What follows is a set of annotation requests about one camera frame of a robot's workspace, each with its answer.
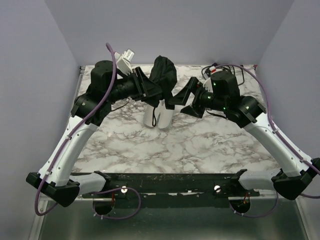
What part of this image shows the black usb cable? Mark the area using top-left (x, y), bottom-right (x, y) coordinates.
top-left (201, 62), bottom-right (247, 87)

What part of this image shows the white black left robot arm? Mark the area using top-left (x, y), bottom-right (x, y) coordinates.
top-left (26, 60), bottom-right (162, 207)

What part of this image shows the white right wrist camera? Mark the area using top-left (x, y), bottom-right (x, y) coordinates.
top-left (201, 65), bottom-right (217, 93)

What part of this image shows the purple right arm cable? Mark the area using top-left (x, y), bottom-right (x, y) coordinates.
top-left (216, 63), bottom-right (320, 200)

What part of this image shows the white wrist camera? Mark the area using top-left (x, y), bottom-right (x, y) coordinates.
top-left (114, 49), bottom-right (135, 75)
top-left (201, 65), bottom-right (217, 93)

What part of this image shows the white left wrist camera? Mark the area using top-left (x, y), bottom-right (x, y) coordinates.
top-left (114, 49), bottom-right (135, 75)

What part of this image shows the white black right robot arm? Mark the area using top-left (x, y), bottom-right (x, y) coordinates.
top-left (168, 70), bottom-right (320, 200)

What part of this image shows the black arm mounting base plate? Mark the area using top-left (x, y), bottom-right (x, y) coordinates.
top-left (83, 170), bottom-right (260, 208)

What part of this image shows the aluminium front rail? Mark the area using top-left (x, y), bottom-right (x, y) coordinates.
top-left (228, 189), bottom-right (301, 201)

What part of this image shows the black umbrella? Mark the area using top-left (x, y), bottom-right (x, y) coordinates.
top-left (149, 55), bottom-right (178, 111)

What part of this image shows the beige zippered umbrella case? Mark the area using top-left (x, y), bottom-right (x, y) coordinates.
top-left (143, 100), bottom-right (175, 130)

